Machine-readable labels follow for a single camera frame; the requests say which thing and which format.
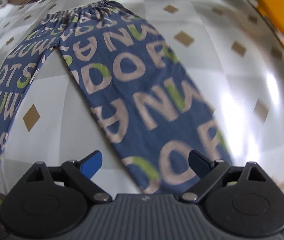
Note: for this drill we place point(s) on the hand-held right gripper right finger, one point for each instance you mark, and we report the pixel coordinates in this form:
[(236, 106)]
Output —
[(199, 165)]

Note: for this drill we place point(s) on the blue letter-print pants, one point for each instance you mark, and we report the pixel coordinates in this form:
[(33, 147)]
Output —
[(137, 92)]

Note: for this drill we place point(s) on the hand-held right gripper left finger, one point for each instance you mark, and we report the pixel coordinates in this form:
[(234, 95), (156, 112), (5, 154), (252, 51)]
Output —
[(92, 165)]

